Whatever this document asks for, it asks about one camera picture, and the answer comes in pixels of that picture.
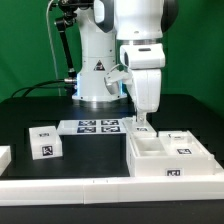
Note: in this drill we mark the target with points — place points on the white border rail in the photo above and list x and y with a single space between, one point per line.
203 162
110 190

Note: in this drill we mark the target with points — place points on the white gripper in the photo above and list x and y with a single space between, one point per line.
145 90

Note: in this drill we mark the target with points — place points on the white right border rail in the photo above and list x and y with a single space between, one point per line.
203 162

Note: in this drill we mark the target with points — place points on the white flat top panel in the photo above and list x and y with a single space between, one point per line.
91 127

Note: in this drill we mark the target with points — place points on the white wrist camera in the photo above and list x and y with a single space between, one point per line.
113 79

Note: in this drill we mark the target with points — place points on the small white cube block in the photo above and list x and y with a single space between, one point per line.
45 142

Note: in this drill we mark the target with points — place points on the white cabinet door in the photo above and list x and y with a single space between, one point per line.
138 128
179 143

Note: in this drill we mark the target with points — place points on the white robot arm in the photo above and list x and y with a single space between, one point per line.
122 53

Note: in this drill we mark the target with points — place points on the white left border piece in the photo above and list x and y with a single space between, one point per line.
5 158

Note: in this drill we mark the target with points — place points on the white cabinet body box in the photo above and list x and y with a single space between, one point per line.
147 157

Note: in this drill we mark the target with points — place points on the white front border rail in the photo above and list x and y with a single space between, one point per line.
110 190

